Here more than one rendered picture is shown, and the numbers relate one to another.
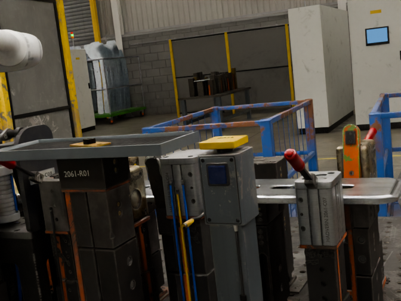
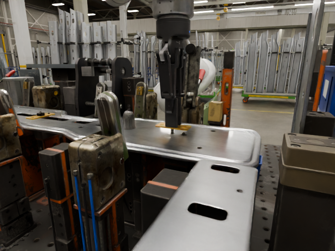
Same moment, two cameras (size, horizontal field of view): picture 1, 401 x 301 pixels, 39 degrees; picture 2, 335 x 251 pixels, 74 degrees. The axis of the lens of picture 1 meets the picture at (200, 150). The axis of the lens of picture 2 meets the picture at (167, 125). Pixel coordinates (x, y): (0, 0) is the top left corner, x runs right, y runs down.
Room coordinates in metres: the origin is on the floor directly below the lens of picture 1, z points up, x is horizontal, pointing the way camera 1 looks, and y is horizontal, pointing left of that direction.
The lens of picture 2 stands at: (2.14, 0.62, 1.17)
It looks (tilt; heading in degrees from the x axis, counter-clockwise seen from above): 15 degrees down; 177
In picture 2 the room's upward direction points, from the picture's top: straight up
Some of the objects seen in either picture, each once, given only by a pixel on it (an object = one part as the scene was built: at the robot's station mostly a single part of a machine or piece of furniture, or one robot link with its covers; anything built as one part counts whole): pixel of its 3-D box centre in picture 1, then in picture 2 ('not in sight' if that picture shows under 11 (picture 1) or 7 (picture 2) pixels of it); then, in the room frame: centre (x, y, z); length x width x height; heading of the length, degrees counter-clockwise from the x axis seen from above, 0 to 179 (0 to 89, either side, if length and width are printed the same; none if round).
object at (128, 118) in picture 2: not in sight; (128, 121); (1.55, 0.55, 1.02); 0.03 x 0.03 x 0.07
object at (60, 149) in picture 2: not in sight; (66, 207); (1.68, 0.41, 0.84); 0.11 x 0.08 x 0.29; 153
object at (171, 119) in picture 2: not in sight; (171, 112); (1.62, 0.66, 1.06); 0.03 x 0.01 x 0.07; 63
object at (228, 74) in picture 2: not in sight; (223, 139); (1.52, 0.82, 0.95); 0.03 x 0.01 x 0.50; 63
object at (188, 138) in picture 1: (91, 146); (65, 65); (1.00, 0.19, 1.16); 0.37 x 0.14 x 0.02; 63
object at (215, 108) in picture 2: not in sight; (212, 162); (1.54, 0.79, 0.88); 0.04 x 0.04 x 0.36; 63
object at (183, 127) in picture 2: not in sight; (173, 124); (1.61, 0.66, 1.02); 0.08 x 0.04 x 0.01; 63
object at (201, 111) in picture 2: not in sight; (191, 155); (1.46, 0.74, 0.88); 0.07 x 0.06 x 0.35; 153
